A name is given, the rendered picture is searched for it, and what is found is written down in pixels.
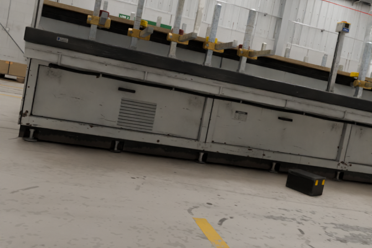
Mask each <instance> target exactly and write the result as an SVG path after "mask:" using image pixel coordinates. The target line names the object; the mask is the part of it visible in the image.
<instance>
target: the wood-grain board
mask: <svg viewBox="0 0 372 248"><path fill-rule="evenodd" d="M43 5H46V6H50V7H55V8H59V9H63V10H67V11H71V12H76V13H80V14H84V15H90V16H91V15H92V16H93V12H94V11H91V10H88V9H83V8H79V7H74V6H70V5H67V4H63V3H58V2H54V1H50V0H44V3H43ZM109 18H110V20H111V21H113V22H118V23H122V24H127V25H131V26H133V25H134V21H133V20H129V19H124V18H120V17H116V16H113V15H109ZM147 27H152V28H154V29H153V31H155V32H160V33H164V34H168V33H172V30H170V29H166V28H162V27H157V26H154V25H150V24H147ZM147 27H143V29H146V28H147ZM192 40H195V41H198V42H202V43H203V42H205V41H206V38H203V37H199V36H197V38H195V39H192ZM238 47H239V46H237V47H236V48H230V49H232V50H238ZM263 57H266V58H270V59H274V60H279V61H283V62H287V63H291V64H295V65H300V66H304V67H308V68H312V69H316V70H321V71H325V72H330V69H331V68H327V67H324V66H319V65H315V64H311V63H306V62H303V61H299V60H294V59H290V58H285V57H282V56H278V55H270V56H263ZM337 75H342V76H346V77H350V78H353V77H351V76H350V73H348V72H345V71H340V70H338V71H337ZM365 81H370V82H372V78H369V77H365Z"/></svg>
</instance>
